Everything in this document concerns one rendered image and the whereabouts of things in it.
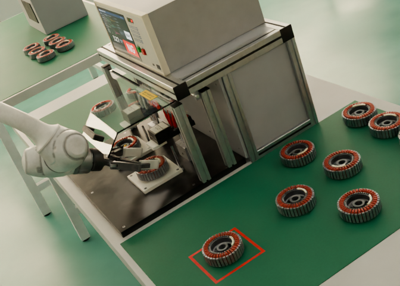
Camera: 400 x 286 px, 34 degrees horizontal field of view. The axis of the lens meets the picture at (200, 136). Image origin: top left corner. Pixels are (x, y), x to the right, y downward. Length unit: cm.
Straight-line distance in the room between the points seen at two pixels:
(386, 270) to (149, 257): 68
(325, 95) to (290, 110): 27
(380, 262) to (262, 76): 75
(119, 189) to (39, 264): 141
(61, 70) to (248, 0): 179
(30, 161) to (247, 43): 75
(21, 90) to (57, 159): 182
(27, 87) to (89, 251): 95
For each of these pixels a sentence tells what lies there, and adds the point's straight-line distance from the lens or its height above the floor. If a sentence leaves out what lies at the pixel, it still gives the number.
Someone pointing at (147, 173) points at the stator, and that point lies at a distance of 220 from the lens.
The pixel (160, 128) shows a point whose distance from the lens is 220.
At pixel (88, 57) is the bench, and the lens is 376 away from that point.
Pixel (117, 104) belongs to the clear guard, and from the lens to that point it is 212.
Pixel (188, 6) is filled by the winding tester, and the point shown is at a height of 128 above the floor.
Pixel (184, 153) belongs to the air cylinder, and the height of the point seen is 80.
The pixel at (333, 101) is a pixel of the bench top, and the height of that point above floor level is 75.
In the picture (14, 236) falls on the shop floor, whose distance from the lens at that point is 398.
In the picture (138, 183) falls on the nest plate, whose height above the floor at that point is 78.
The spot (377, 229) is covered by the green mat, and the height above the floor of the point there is 75.
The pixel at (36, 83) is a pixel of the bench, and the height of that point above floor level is 75.
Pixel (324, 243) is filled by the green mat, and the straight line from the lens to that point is 175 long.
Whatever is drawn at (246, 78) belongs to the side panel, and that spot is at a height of 102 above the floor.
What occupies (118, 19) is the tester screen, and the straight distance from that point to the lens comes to 222.
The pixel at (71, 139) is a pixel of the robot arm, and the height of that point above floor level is 112.
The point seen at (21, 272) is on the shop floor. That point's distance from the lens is 363.
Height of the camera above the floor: 185
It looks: 27 degrees down
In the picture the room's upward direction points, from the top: 21 degrees counter-clockwise
